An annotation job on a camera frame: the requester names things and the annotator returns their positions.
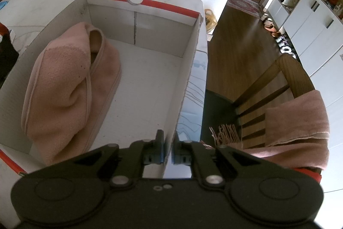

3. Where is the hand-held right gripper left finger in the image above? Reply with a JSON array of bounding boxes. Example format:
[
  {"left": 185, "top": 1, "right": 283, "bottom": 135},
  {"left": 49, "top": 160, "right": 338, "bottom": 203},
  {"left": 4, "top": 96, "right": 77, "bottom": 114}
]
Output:
[{"left": 70, "top": 129, "right": 165, "bottom": 188}]

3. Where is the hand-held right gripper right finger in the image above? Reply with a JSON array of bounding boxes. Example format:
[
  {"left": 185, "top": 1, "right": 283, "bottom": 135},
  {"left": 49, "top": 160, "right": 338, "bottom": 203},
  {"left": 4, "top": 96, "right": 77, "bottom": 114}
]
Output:
[{"left": 173, "top": 132, "right": 268, "bottom": 190}]

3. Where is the white cardboard box red trim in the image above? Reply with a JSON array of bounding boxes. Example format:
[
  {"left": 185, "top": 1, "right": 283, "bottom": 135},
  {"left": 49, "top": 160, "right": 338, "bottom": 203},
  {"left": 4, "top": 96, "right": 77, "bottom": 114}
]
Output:
[{"left": 0, "top": 0, "right": 202, "bottom": 178}]

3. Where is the pink fringed scarf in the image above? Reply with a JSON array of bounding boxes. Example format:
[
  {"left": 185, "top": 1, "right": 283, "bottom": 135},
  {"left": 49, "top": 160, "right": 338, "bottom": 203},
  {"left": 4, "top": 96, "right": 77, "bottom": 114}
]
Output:
[{"left": 210, "top": 89, "right": 331, "bottom": 171}]

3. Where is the yellow plastic bag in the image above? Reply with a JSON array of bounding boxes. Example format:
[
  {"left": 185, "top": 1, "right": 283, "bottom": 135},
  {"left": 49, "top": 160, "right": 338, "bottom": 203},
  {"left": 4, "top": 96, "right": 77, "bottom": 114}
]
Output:
[{"left": 204, "top": 8, "right": 218, "bottom": 33}]

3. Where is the wooden dining chair black cushion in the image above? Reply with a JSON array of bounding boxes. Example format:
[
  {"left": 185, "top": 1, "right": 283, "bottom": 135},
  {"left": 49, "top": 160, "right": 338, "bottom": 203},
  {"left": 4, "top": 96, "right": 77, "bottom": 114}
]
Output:
[{"left": 202, "top": 53, "right": 322, "bottom": 184}]

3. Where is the row of shoes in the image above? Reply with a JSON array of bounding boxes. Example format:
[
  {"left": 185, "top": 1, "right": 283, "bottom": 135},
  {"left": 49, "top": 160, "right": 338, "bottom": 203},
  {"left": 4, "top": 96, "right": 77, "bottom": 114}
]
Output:
[{"left": 260, "top": 14, "right": 296, "bottom": 59}]

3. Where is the red patterned rug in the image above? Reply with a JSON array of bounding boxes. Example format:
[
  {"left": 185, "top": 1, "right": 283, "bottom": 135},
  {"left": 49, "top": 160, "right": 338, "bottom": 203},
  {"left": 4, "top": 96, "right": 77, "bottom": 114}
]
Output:
[{"left": 227, "top": 0, "right": 262, "bottom": 17}]

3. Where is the white wall cabinet unit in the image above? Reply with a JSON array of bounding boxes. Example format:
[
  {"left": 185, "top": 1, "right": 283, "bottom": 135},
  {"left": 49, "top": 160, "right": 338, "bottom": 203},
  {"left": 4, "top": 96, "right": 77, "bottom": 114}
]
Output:
[{"left": 266, "top": 0, "right": 343, "bottom": 192}]

